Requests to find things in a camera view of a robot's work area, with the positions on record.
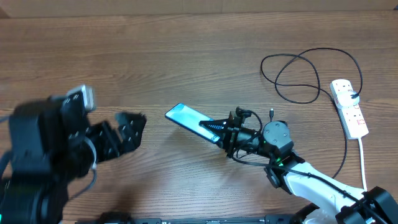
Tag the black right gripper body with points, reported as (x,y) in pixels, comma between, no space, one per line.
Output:
(234,134)

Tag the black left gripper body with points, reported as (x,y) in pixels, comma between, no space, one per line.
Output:
(105,140)

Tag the Galaxy smartphone with blue screen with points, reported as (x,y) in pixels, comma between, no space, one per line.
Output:
(189,119)

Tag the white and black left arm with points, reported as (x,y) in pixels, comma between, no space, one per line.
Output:
(54,143)

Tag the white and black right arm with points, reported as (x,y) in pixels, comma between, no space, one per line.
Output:
(330,199)

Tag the white charger adapter plug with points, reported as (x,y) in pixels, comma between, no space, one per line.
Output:
(344,99)

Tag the white power strip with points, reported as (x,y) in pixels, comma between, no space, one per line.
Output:
(352,118)

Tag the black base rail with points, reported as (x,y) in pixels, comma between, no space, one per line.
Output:
(124,218)

